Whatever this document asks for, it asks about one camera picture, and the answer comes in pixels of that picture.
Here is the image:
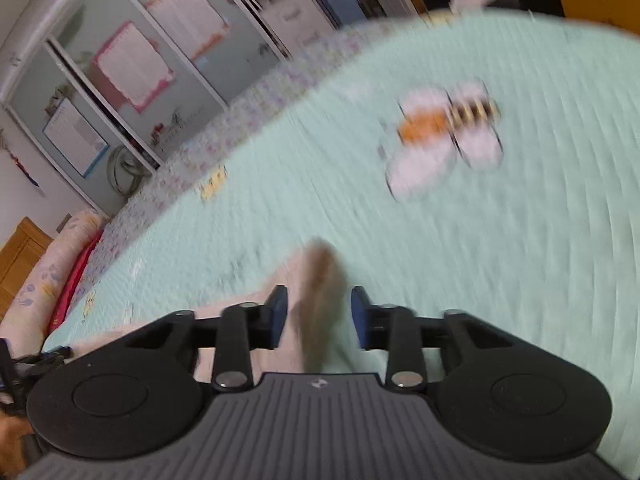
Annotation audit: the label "orange bordered poster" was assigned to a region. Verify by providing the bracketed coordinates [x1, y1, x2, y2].
[145, 0, 231, 61]

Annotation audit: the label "floral pink pillow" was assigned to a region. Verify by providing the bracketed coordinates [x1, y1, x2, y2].
[0, 210, 106, 356]

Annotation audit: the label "wooden headboard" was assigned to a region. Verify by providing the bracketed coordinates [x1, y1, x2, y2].
[0, 217, 53, 321]

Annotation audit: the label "mint quilted bee bedspread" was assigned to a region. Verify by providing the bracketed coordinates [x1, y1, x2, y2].
[42, 10, 640, 480]

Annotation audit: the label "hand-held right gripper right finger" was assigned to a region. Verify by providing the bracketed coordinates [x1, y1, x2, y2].
[350, 286, 516, 392]

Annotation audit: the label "person's left hand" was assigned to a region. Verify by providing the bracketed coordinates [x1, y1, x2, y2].
[0, 416, 32, 479]

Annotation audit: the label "pink printed pants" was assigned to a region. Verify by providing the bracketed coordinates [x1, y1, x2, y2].
[75, 239, 361, 383]

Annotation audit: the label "sliding door wardrobe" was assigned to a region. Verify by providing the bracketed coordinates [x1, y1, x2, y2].
[0, 0, 301, 217]

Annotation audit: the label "white drawer cabinet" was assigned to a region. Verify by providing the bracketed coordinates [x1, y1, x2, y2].
[260, 0, 337, 57]

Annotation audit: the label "blue bordered poster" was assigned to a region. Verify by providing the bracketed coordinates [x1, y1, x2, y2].
[42, 97, 110, 177]

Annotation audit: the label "red tassel wall ornament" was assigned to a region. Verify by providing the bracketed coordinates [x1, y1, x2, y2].
[0, 130, 46, 197]

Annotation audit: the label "red cloth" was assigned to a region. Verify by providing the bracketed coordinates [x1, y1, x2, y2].
[47, 230, 106, 335]

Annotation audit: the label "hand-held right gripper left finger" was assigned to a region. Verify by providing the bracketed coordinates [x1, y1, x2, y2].
[125, 285, 288, 392]

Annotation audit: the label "pink bordered poster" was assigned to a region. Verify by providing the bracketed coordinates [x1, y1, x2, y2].
[92, 22, 176, 113]

